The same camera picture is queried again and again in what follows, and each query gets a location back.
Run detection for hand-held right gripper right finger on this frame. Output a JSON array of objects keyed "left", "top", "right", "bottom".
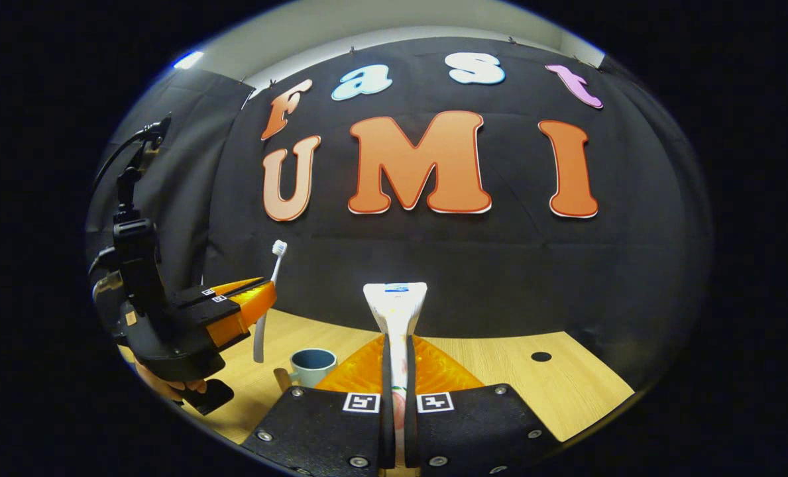
[{"left": 404, "top": 335, "right": 560, "bottom": 477}]

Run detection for black backdrop cloth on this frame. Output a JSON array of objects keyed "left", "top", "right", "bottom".
[{"left": 85, "top": 36, "right": 714, "bottom": 388}]

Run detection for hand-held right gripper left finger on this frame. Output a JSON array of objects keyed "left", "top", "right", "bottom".
[{"left": 241, "top": 335, "right": 394, "bottom": 477}]

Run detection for white toothpaste tube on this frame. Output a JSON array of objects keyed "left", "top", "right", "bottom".
[{"left": 363, "top": 282, "right": 428, "bottom": 468}]

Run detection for white toothbrush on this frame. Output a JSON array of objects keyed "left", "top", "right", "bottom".
[{"left": 253, "top": 240, "right": 288, "bottom": 364}]

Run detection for wooden desktop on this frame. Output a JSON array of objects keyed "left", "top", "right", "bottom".
[{"left": 119, "top": 308, "right": 635, "bottom": 477}]

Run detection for pale blue cup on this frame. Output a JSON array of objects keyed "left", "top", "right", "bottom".
[{"left": 273, "top": 348, "right": 338, "bottom": 393}]

